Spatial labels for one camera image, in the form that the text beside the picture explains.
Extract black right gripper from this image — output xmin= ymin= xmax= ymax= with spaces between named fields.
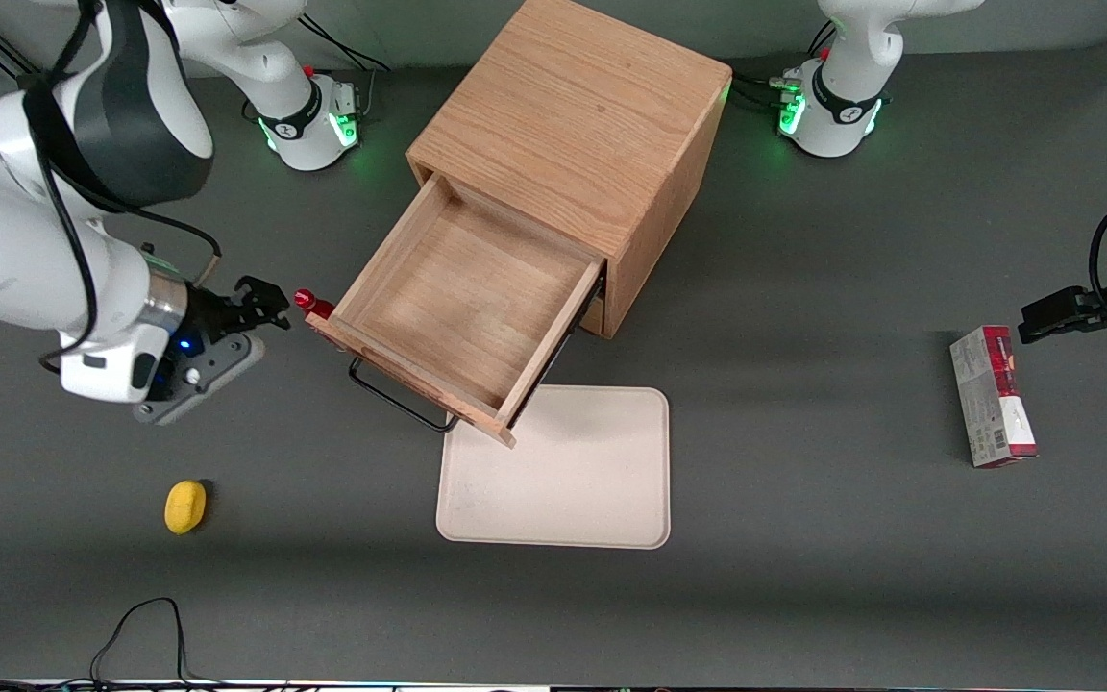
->
xmin=156 ymin=276 xmax=292 ymax=397

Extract black metal drawer handle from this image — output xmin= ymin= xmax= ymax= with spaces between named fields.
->
xmin=348 ymin=355 xmax=460 ymax=434

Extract wooden drawer front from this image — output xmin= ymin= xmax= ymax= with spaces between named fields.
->
xmin=573 ymin=286 xmax=610 ymax=339

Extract wooden drawer cabinet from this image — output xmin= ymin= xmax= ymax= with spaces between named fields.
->
xmin=406 ymin=0 xmax=734 ymax=341

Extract red soda bottle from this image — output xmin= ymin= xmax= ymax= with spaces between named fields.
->
xmin=293 ymin=288 xmax=337 ymax=324

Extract red and grey carton box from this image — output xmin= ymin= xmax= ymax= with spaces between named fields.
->
xmin=949 ymin=325 xmax=1040 ymax=470

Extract yellow lemon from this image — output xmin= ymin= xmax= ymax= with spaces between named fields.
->
xmin=164 ymin=480 xmax=209 ymax=536

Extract beige rectangular tray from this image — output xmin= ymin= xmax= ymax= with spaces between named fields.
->
xmin=435 ymin=384 xmax=672 ymax=551

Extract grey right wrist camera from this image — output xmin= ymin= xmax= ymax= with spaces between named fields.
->
xmin=134 ymin=332 xmax=267 ymax=427

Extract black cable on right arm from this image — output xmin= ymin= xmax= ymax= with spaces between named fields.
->
xmin=23 ymin=0 xmax=225 ymax=373

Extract black cables at right arm base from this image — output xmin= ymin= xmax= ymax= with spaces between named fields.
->
xmin=297 ymin=16 xmax=397 ymax=123

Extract black cables at arm base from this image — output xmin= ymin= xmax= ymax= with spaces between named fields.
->
xmin=297 ymin=16 xmax=397 ymax=123
xmin=731 ymin=19 xmax=840 ymax=114

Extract black looped table-edge cable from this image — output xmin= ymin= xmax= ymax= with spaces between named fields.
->
xmin=87 ymin=597 xmax=195 ymax=689

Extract black cables at left arm base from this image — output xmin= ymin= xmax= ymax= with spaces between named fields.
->
xmin=731 ymin=19 xmax=840 ymax=114

